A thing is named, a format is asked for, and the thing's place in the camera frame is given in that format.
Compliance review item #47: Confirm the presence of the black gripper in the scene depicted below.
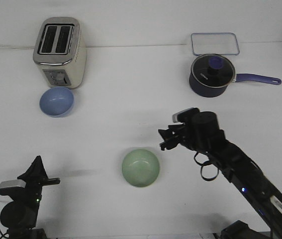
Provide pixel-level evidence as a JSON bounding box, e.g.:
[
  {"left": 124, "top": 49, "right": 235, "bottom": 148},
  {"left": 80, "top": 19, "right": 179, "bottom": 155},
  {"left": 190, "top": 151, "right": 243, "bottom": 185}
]
[
  {"left": 11, "top": 155, "right": 60, "bottom": 202},
  {"left": 158, "top": 119, "right": 195, "bottom": 151}
]

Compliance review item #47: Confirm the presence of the green bowl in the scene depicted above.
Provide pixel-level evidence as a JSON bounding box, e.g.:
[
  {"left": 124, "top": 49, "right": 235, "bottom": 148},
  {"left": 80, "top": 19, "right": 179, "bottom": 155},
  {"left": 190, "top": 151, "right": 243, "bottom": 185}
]
[{"left": 121, "top": 148, "right": 160, "bottom": 188}]

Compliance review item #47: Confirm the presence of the blue bowl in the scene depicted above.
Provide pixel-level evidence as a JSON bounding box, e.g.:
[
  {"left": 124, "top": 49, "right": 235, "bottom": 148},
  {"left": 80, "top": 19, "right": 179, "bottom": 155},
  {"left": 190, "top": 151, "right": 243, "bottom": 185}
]
[{"left": 39, "top": 87, "right": 75, "bottom": 118}]

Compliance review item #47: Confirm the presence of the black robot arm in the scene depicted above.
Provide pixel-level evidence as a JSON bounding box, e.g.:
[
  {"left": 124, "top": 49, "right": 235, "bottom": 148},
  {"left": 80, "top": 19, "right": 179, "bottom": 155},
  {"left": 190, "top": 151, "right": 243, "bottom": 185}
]
[
  {"left": 158, "top": 108, "right": 282, "bottom": 239},
  {"left": 0, "top": 155, "right": 60, "bottom": 239}
]

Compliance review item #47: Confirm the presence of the dark blue saucepan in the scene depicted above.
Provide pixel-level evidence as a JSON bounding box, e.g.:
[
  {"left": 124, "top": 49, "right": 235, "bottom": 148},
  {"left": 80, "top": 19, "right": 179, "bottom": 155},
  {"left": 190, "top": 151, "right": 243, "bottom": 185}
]
[{"left": 188, "top": 55, "right": 282, "bottom": 99}]

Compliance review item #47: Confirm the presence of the glass pot lid blue knob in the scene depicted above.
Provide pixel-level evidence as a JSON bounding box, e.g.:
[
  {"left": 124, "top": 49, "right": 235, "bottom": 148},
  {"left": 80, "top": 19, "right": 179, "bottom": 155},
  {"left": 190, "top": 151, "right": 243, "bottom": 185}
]
[{"left": 191, "top": 54, "right": 236, "bottom": 88}]

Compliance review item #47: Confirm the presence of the clear container lid blue rim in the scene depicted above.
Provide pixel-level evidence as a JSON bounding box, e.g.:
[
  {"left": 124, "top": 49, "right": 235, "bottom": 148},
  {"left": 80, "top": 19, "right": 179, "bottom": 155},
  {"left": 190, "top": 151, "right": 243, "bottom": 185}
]
[{"left": 190, "top": 32, "right": 240, "bottom": 56}]

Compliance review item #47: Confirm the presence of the cream two-slot toaster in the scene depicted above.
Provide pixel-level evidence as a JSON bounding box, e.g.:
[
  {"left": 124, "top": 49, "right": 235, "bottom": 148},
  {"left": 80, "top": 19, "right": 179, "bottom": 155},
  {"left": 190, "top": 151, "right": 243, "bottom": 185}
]
[{"left": 33, "top": 17, "right": 87, "bottom": 89}]

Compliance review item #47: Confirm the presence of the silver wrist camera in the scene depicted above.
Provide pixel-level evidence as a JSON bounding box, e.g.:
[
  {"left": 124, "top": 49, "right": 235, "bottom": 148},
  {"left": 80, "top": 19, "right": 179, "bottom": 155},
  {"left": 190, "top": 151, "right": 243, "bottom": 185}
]
[
  {"left": 0, "top": 179, "right": 26, "bottom": 196},
  {"left": 172, "top": 108, "right": 200, "bottom": 123}
]

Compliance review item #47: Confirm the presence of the white toaster power cord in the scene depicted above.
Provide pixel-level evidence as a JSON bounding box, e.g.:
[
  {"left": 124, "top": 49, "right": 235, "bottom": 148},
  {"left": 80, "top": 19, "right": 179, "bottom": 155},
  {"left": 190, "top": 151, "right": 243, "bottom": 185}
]
[{"left": 0, "top": 43, "right": 36, "bottom": 50}]

